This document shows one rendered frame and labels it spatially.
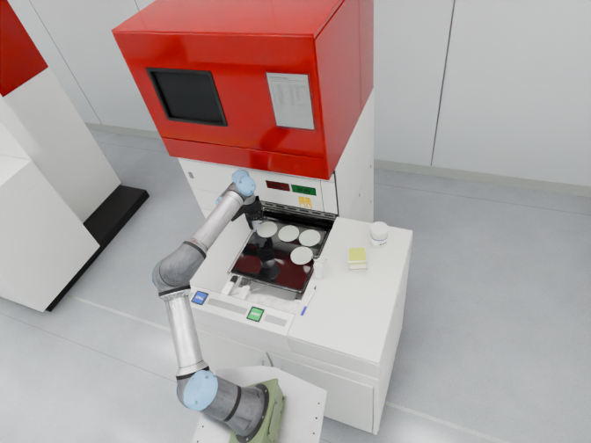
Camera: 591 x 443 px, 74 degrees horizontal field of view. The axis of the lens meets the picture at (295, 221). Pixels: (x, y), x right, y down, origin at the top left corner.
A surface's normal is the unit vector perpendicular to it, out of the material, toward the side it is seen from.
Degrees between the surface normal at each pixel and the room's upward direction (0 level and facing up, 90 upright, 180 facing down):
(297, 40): 90
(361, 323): 0
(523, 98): 90
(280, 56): 90
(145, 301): 0
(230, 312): 0
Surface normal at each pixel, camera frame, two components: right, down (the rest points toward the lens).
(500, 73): -0.36, 0.72
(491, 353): -0.14, -0.67
